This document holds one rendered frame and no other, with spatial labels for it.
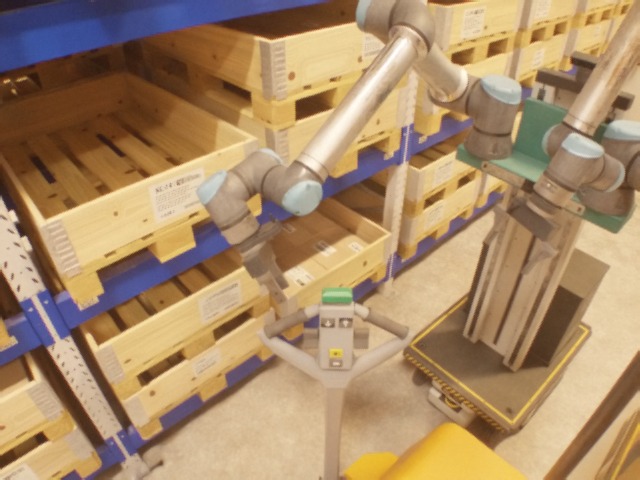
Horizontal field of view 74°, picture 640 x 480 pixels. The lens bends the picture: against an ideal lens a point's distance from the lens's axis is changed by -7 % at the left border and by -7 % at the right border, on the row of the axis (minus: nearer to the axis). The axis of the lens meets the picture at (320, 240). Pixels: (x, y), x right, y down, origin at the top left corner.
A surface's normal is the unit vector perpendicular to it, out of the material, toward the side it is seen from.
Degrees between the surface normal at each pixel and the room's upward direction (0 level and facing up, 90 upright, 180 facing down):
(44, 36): 90
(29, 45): 90
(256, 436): 0
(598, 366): 0
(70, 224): 90
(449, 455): 0
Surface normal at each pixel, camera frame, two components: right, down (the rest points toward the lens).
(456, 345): 0.00, -0.78
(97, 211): 0.68, 0.45
